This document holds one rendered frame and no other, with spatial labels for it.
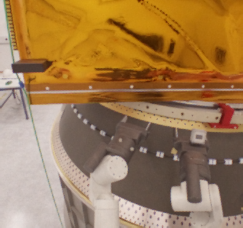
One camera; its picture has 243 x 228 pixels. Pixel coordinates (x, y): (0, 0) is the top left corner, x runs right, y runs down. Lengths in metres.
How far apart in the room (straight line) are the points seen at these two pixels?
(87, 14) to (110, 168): 0.43
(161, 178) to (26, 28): 0.81
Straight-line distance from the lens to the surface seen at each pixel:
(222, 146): 0.89
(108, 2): 0.54
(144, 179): 0.87
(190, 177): 0.47
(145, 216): 0.94
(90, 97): 0.64
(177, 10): 0.59
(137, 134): 0.58
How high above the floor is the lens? 2.02
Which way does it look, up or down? 26 degrees down
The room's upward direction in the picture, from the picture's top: 3 degrees clockwise
